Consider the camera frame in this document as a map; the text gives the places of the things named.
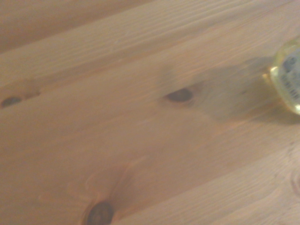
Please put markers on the clear yellow sanitizer bottle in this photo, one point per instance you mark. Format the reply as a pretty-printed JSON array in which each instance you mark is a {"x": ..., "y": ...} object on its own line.
[{"x": 287, "y": 79}]

